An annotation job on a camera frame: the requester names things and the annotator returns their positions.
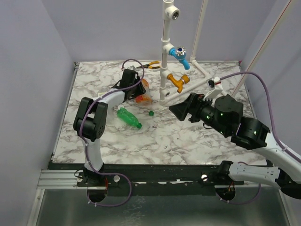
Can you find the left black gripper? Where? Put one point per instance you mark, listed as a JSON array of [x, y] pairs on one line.
[[140, 90]]

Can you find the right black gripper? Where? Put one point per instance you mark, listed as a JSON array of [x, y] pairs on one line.
[[194, 110]]

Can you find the orange label tea bottle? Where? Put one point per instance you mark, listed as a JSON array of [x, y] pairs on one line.
[[144, 99]]

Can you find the green plastic bottle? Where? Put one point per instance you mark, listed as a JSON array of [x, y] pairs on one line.
[[129, 118]]

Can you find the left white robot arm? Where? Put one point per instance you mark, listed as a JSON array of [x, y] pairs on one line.
[[90, 120]]

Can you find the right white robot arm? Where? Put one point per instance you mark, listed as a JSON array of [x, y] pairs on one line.
[[253, 135]]

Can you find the brass yellow faucet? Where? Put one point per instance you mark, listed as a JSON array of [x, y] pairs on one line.
[[179, 83]]

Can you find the blue plastic faucet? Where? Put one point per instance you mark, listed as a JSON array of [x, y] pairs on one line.
[[180, 54]]

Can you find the yellow handled pliers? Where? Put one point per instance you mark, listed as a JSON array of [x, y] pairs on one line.
[[150, 65]]

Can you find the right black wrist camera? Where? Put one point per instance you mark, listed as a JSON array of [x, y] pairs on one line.
[[225, 115]]

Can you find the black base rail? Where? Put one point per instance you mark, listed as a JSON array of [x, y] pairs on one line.
[[122, 180]]

